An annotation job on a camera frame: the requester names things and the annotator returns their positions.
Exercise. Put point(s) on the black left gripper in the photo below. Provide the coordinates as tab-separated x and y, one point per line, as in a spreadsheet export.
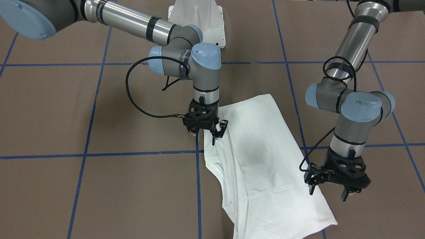
313	178

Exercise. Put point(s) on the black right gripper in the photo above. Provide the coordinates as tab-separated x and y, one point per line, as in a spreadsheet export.
219	128

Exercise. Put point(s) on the white long-sleeve printed shirt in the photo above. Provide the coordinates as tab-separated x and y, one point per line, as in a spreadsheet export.
257	165

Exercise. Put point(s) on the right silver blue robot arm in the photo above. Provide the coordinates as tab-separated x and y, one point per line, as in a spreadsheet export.
179	51

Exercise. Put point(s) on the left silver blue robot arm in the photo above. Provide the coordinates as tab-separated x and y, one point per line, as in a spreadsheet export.
358	111

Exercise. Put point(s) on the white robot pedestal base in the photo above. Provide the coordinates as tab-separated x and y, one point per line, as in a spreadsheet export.
205	14

